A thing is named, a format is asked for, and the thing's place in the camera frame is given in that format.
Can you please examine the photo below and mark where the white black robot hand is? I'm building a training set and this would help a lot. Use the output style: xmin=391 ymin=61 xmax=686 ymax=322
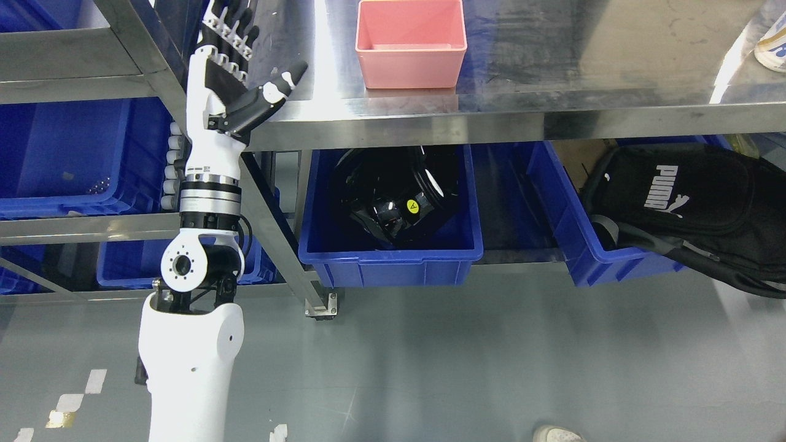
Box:
xmin=184 ymin=0 xmax=309 ymax=180

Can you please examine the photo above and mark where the pink plastic storage box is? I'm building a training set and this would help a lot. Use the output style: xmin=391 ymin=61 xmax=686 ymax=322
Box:
xmin=356 ymin=1 xmax=468 ymax=90

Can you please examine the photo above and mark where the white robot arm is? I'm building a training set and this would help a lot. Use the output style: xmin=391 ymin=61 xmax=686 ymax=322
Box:
xmin=138 ymin=1 xmax=308 ymax=441

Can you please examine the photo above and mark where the large blue shelf bin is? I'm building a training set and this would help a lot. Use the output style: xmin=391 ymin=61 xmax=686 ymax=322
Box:
xmin=1 ymin=98 xmax=172 ymax=220

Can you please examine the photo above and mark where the lower blue shelf bin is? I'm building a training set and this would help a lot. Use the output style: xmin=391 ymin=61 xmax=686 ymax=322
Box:
xmin=0 ymin=184 xmax=284 ymax=295

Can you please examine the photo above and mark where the black glossy helmet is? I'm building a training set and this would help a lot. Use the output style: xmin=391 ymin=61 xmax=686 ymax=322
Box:
xmin=329 ymin=145 xmax=462 ymax=250

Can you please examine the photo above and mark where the blue bin with helmet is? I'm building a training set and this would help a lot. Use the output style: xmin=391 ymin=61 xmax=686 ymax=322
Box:
xmin=298 ymin=145 xmax=484 ymax=287

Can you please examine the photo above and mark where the blue bin with bag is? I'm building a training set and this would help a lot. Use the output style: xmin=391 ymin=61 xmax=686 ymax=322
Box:
xmin=527 ymin=136 xmax=734 ymax=288

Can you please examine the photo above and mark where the white shoe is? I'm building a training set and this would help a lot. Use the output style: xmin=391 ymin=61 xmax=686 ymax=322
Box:
xmin=532 ymin=425 xmax=586 ymax=442

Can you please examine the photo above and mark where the black Puma bag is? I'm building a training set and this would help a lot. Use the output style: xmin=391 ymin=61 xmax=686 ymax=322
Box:
xmin=580 ymin=142 xmax=785 ymax=300

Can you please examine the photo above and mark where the white bottle object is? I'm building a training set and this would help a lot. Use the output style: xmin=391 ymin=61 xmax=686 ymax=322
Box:
xmin=754 ymin=25 xmax=785 ymax=73

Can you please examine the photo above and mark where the steel table frame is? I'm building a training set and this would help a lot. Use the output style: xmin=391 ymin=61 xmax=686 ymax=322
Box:
xmin=252 ymin=1 xmax=785 ymax=151

